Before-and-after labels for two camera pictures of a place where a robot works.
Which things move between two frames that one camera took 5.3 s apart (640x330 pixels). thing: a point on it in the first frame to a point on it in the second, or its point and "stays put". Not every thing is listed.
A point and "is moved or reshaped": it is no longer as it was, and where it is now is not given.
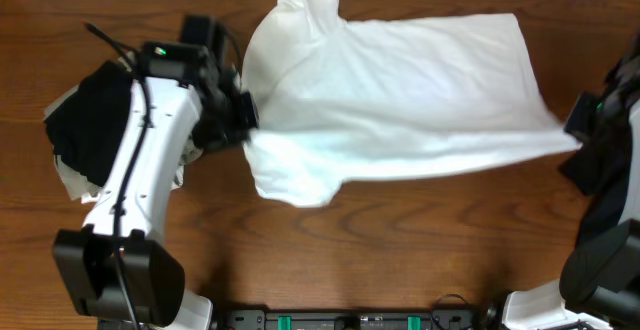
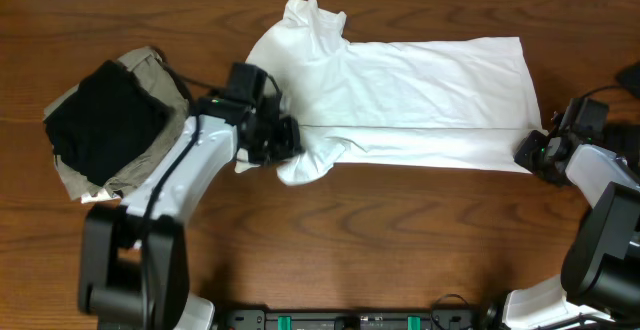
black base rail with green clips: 434,320 stays put
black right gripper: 578,115 to 528,152
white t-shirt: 336,99 is moved or reshaped
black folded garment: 86,127 stays put
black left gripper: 245,111 to 282,140
